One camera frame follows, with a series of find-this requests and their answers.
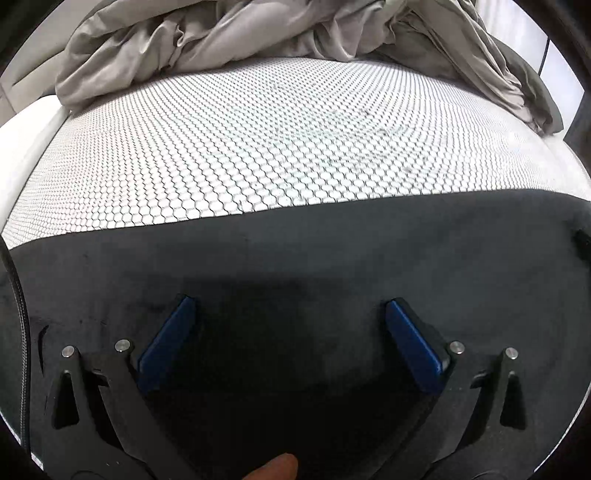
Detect beige padded headboard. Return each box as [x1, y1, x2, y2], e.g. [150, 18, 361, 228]
[0, 32, 77, 123]

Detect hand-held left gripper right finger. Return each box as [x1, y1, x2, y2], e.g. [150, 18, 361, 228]
[369, 298, 539, 480]

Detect black braided cable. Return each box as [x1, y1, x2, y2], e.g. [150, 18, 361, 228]
[0, 240, 33, 450]

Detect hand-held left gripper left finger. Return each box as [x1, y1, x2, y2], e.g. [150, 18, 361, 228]
[41, 294, 201, 480]

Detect grey duvet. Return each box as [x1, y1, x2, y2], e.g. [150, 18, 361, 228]
[55, 0, 561, 134]

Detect person's left hand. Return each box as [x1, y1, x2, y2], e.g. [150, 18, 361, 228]
[240, 453, 298, 480]

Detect honeycomb patterned mattress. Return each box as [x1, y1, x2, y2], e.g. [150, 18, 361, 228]
[0, 55, 591, 252]

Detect black pants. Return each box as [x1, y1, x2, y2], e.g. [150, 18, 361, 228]
[0, 189, 591, 480]

